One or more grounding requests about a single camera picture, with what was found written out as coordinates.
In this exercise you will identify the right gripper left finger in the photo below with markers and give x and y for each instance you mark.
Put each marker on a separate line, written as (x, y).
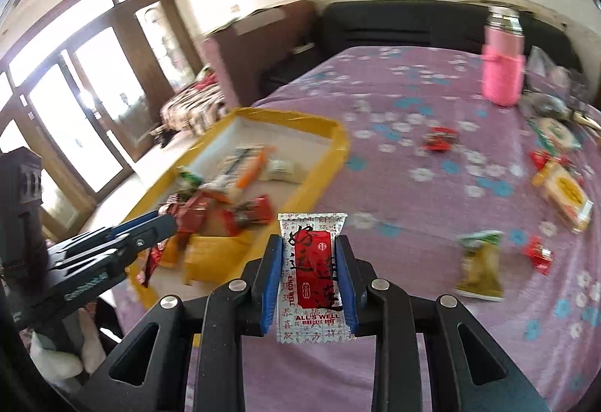
(149, 368)

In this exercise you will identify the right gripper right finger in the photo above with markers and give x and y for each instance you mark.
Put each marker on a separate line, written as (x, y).
(429, 354)

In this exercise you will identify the white red candy packet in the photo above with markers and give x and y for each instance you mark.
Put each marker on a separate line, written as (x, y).
(309, 307)

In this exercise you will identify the large yellow snack bag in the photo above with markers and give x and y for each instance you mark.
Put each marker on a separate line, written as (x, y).
(216, 259)

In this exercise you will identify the green yellow snack packet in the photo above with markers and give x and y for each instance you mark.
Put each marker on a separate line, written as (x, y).
(480, 266)

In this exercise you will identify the yellow rimmed white tray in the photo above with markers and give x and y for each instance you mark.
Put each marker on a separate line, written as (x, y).
(289, 157)

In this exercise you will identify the purple floral tablecloth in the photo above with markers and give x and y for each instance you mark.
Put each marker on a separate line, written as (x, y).
(406, 207)

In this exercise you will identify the wooden glass door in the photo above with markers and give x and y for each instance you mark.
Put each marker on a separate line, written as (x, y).
(83, 88)

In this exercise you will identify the small red candy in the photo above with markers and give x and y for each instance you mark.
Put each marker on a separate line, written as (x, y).
(439, 139)

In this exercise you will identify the patterned daybed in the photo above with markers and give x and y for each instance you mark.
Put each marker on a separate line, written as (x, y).
(198, 106)

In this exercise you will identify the yellow boxed snack packet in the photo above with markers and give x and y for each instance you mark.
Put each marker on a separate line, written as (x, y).
(563, 192)

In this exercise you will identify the brown armchair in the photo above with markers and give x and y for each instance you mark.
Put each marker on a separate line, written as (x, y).
(241, 51)

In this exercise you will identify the black sofa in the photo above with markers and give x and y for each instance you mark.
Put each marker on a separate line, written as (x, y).
(422, 23)

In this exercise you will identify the pink sleeved thermos bottle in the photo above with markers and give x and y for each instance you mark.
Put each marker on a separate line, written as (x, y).
(503, 57)

